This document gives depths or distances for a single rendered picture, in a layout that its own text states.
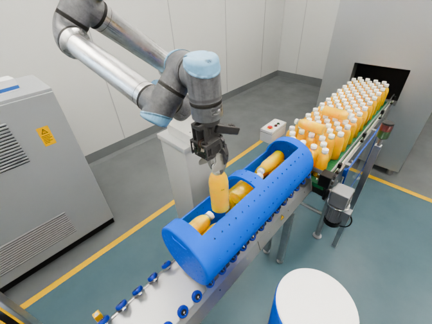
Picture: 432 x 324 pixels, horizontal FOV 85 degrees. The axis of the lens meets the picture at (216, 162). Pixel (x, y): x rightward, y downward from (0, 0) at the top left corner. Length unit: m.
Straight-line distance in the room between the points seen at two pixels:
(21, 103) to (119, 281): 1.53
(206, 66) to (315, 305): 0.87
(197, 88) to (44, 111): 1.55
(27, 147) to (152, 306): 1.43
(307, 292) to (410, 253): 1.83
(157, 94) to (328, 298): 0.91
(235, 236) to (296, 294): 0.30
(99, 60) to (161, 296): 0.94
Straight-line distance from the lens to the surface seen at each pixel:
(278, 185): 1.17
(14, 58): 3.25
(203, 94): 0.61
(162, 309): 1.15
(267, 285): 2.19
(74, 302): 2.45
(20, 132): 2.06
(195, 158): 1.69
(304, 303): 1.04
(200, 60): 0.60
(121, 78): 0.83
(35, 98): 2.01
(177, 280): 1.18
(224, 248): 0.96
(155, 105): 0.72
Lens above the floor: 1.97
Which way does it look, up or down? 37 degrees down
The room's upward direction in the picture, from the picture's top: 4 degrees counter-clockwise
